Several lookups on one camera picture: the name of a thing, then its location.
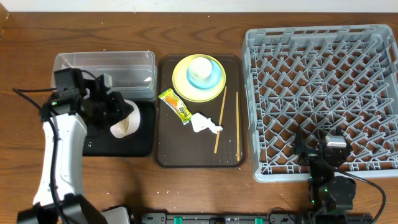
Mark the yellow plate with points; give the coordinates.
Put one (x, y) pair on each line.
(189, 92)

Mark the white napkin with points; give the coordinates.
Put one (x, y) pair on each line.
(200, 122)

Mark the brown serving tray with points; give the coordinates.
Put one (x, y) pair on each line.
(178, 146)

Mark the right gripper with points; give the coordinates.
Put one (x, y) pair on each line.
(310, 155)

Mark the pink bowl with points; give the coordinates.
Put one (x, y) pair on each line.
(129, 125)

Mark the light blue bowl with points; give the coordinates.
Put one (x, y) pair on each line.
(210, 82)

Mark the grey dishwasher rack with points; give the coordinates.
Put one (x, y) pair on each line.
(318, 79)

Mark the white cup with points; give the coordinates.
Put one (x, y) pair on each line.
(200, 68)

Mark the clear plastic bin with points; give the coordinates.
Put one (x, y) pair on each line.
(133, 73)

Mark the yellow green snack wrapper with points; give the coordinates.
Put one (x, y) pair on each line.
(178, 106)

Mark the wooden chopstick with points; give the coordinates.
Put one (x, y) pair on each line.
(238, 154)
(220, 120)

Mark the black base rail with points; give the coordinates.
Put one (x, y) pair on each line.
(272, 218)

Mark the black plastic bin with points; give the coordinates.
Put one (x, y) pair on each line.
(100, 142)

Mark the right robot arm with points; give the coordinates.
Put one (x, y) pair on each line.
(331, 196)

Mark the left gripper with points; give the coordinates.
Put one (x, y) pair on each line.
(112, 104)

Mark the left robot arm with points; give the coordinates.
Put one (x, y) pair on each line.
(73, 105)

